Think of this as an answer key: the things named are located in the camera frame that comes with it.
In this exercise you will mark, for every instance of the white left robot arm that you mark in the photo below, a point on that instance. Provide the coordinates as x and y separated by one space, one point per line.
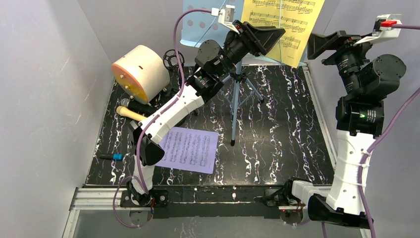
214 62

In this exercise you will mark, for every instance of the white and orange drum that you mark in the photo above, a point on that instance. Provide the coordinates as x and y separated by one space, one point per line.
141 73

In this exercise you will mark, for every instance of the beige microphone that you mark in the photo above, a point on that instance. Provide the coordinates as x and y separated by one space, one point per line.
125 112

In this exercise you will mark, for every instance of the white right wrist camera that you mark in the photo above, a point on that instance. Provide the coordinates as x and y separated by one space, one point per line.
383 29

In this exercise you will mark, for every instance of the black tripod microphone stand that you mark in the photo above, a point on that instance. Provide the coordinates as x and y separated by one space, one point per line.
170 61

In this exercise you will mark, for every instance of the black and blue marker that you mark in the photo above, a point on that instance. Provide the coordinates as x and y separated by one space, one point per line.
115 156

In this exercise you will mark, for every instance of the yellow sheet music page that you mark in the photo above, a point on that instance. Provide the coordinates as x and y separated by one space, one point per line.
296 17

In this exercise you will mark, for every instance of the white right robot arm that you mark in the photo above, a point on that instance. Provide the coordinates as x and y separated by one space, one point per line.
360 118

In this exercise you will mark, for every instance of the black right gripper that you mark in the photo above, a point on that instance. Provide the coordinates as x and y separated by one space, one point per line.
339 52

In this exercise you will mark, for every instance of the lavender sheet music page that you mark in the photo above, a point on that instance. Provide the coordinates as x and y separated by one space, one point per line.
189 150

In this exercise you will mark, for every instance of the aluminium frame rail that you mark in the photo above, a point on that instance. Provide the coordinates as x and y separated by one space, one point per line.
171 201

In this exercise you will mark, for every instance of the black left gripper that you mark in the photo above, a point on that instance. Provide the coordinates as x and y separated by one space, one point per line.
247 37

